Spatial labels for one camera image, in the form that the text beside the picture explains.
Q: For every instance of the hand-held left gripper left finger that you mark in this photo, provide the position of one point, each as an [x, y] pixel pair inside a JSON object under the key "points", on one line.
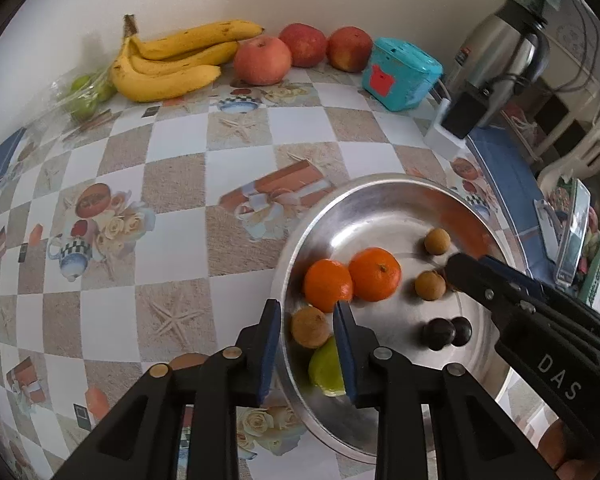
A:
{"points": [[270, 345]]}

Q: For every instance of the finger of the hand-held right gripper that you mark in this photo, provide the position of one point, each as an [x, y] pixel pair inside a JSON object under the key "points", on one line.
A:
{"points": [[475, 277], [520, 280]]}

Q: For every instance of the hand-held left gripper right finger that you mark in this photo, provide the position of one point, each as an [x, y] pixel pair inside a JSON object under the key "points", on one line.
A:
{"points": [[344, 350]]}

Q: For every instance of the green mango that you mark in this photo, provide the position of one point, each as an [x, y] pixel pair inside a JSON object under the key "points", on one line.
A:
{"points": [[325, 370]]}

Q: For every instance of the brown longan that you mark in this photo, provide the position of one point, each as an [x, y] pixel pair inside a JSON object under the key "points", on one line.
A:
{"points": [[309, 327], [437, 241], [430, 285]]}

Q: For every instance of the dark purple plum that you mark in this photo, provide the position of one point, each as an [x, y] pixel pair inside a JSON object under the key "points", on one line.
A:
{"points": [[462, 331], [437, 335]]}

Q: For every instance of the orange tangerine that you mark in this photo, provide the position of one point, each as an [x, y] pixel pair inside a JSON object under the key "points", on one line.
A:
{"points": [[327, 285], [375, 274]]}

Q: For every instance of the round metal plate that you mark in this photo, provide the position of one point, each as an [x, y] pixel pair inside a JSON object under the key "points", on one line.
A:
{"points": [[395, 220]]}

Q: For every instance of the person's right hand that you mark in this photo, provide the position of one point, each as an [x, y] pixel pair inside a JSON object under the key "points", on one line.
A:
{"points": [[570, 460]]}

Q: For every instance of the clear plastic case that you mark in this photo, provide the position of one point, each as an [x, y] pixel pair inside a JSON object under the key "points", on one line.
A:
{"points": [[570, 240]]}

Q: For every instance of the white charger base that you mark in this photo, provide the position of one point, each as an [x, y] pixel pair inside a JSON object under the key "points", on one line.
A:
{"points": [[442, 142]]}

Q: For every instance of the white plastic chair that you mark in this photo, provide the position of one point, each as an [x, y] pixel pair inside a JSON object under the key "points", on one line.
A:
{"points": [[580, 150]]}

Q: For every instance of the black power adapter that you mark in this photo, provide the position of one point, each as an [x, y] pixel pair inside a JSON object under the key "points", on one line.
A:
{"points": [[465, 115]]}

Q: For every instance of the teal plastic box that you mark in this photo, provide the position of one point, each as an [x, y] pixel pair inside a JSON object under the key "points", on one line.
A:
{"points": [[402, 77]]}

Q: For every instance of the steel thermos jug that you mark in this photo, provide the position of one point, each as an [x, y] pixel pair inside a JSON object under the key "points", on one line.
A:
{"points": [[500, 50]]}

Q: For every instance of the red apple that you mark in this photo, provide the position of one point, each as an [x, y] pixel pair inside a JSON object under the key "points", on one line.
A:
{"points": [[350, 49], [262, 60], [305, 44]]}

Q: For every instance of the yellow banana bunch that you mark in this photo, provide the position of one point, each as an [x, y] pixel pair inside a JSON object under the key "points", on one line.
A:
{"points": [[165, 85]]}

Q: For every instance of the clear bag of green fruit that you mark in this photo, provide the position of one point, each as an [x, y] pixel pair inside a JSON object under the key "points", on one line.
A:
{"points": [[85, 102]]}

